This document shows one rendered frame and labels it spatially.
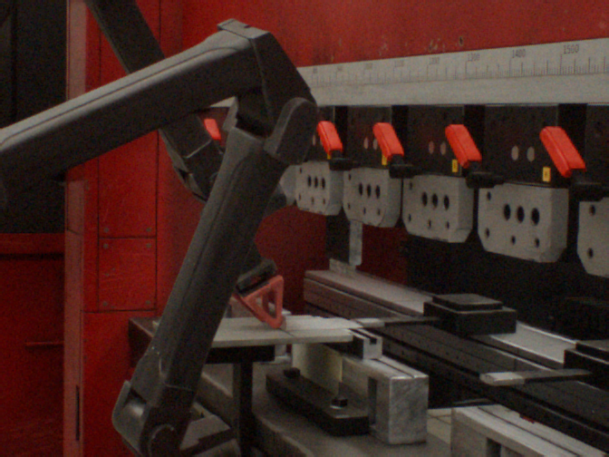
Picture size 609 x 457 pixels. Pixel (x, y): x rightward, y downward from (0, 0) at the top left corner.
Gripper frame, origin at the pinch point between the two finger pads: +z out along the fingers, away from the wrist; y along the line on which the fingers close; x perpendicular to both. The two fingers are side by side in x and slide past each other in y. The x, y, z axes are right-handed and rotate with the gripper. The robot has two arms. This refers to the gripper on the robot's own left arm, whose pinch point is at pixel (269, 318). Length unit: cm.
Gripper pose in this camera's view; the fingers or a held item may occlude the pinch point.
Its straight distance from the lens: 181.1
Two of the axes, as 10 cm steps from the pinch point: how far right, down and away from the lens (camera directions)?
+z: 4.0, 8.8, 2.6
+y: -3.7, -1.0, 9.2
